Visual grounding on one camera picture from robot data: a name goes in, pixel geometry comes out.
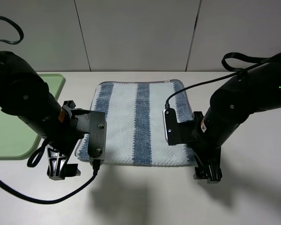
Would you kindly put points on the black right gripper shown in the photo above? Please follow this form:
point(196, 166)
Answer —
point(200, 134)

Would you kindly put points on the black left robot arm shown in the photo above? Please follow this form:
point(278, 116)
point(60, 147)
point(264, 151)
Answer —
point(23, 93)

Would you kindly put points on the light green plastic tray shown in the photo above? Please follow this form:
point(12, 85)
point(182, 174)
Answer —
point(17, 139)

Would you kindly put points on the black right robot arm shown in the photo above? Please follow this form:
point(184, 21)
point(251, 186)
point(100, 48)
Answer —
point(255, 87)

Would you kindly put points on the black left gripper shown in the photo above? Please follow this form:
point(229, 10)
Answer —
point(63, 133)

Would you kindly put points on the blue white striped towel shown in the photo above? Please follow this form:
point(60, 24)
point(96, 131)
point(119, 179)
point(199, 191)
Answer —
point(134, 116)

